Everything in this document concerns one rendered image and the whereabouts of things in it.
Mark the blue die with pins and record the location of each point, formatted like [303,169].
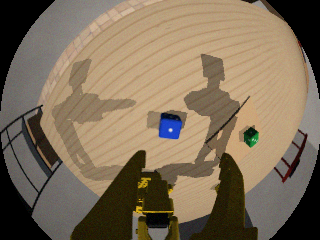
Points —
[169,126]

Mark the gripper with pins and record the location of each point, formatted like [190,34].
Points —
[112,216]

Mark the green die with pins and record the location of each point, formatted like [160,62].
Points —
[251,137]

